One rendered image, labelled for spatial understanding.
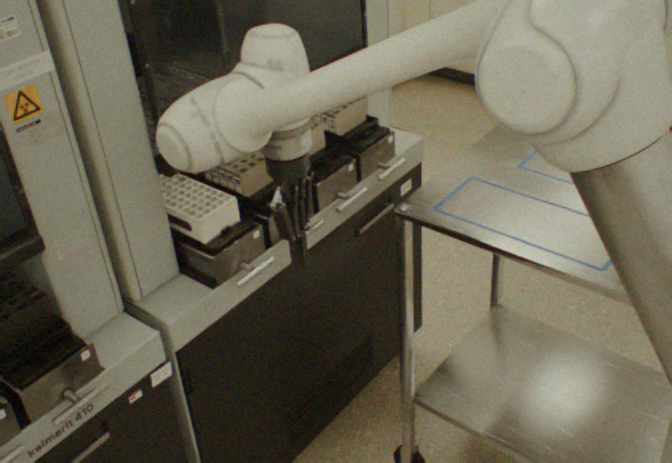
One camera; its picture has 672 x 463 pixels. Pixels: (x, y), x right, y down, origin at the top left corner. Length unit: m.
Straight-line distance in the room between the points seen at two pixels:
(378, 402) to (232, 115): 1.35
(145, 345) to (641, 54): 1.00
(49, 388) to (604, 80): 0.98
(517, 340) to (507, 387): 0.16
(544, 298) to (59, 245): 1.68
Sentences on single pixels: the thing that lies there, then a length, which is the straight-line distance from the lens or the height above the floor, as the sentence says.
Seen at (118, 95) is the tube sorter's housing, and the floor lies 1.14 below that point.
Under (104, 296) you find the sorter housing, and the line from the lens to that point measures 1.47.
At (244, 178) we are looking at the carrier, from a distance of 1.58.
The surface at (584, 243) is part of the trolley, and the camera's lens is 1.47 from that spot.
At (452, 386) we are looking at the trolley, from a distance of 1.92.
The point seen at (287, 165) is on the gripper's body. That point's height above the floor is 1.04.
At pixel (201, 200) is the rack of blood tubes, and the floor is 0.86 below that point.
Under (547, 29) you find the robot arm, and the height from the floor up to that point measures 1.43.
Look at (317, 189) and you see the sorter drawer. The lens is 1.66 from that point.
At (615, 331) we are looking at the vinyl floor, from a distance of 2.54.
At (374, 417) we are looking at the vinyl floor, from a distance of 2.23.
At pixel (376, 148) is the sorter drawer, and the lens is 1.80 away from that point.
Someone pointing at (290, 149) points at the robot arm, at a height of 1.07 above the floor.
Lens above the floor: 1.68
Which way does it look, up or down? 34 degrees down
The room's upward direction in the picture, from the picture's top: 4 degrees counter-clockwise
